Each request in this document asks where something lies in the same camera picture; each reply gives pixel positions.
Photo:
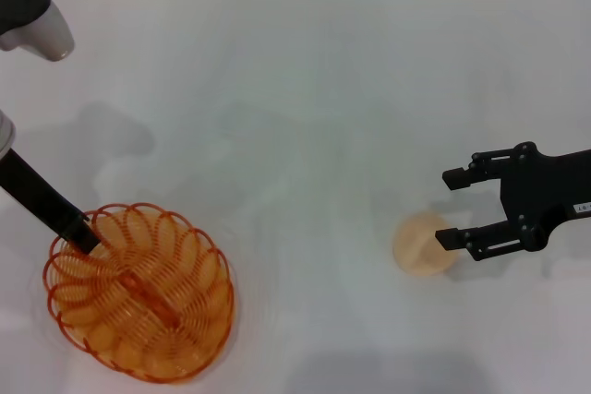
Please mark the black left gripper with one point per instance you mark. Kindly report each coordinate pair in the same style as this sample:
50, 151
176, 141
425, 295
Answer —
37, 193

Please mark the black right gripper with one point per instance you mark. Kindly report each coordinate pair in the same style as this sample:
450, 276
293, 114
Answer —
540, 191

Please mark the pale round bread bun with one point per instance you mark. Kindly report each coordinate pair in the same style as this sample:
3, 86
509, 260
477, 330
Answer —
415, 246

